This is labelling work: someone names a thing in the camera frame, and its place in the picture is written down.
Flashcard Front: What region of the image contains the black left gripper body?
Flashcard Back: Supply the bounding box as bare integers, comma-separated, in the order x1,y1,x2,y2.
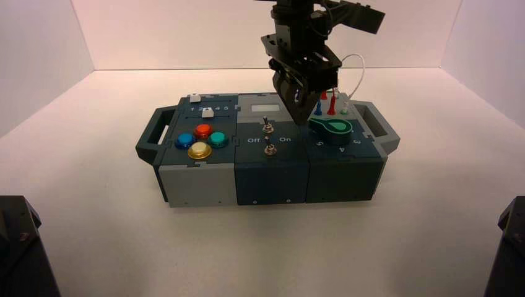
261,20,343,90

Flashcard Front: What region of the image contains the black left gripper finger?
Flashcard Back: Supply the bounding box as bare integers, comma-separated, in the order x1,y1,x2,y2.
296,77,329,125
272,71,302,124

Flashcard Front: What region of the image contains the green pointer knob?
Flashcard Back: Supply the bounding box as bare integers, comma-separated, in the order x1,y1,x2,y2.
308,117,354,147

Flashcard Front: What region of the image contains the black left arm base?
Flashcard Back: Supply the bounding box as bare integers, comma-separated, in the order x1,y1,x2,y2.
0,195,63,297

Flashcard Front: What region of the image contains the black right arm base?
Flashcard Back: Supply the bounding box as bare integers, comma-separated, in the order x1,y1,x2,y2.
483,196,525,297

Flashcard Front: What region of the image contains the green round push button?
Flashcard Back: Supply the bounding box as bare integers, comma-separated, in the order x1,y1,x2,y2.
207,131,230,149

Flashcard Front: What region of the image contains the red round push button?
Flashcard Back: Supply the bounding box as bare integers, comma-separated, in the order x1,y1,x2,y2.
193,123,214,140

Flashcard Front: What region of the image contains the yellow round push button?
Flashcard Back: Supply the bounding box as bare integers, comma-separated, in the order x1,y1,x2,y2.
187,142,213,161

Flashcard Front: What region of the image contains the blue round push button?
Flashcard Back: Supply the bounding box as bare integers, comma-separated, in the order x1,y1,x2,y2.
175,132,197,150

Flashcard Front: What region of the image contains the grey and teal control box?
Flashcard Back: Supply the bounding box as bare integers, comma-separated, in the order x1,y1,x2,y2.
136,92,401,209

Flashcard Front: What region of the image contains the white cable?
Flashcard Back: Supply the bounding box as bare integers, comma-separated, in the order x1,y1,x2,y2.
340,54,366,101

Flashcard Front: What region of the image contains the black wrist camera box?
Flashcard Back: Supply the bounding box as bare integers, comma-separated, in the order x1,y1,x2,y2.
324,0,386,35

